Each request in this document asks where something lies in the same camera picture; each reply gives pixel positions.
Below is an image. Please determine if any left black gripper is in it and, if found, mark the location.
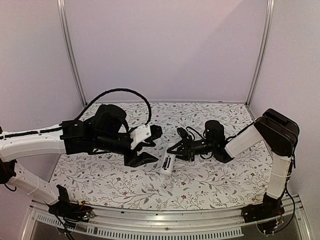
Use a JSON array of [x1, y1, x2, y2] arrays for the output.
[[94, 128, 159, 168]]

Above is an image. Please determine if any white remote control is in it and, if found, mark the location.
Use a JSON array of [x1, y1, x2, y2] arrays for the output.
[[160, 143, 176, 176]]

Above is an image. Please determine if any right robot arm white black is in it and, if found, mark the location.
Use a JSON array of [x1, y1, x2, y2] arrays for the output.
[[166, 108, 300, 218]]

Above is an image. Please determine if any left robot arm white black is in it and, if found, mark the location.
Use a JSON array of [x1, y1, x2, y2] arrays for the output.
[[0, 103, 162, 217]]

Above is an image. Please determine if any floral patterned table mat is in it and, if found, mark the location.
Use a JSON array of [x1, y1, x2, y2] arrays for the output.
[[50, 103, 272, 211]]

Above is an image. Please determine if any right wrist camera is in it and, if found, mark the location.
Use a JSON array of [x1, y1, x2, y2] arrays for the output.
[[176, 127, 194, 140]]

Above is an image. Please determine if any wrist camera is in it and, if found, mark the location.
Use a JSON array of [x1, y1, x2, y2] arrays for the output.
[[129, 124, 163, 150], [176, 127, 194, 140]]

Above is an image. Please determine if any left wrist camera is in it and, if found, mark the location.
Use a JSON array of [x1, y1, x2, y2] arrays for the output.
[[129, 124, 163, 150]]

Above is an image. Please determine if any front aluminium rail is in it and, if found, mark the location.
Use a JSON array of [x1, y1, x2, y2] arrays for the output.
[[21, 194, 315, 240]]

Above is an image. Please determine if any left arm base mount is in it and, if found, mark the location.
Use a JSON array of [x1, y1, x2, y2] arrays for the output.
[[48, 184, 95, 222]]

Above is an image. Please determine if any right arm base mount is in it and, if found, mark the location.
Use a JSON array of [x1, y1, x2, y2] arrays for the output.
[[241, 195, 285, 235]]

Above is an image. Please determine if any right aluminium frame post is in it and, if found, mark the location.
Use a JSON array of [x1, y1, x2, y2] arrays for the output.
[[245, 0, 275, 108]]

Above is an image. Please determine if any aluminium frame post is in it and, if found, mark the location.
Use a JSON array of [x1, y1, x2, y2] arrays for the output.
[[56, 0, 87, 107], [245, 0, 275, 108]]

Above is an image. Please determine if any left aluminium frame post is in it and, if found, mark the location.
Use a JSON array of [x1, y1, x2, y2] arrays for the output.
[[56, 0, 87, 107]]

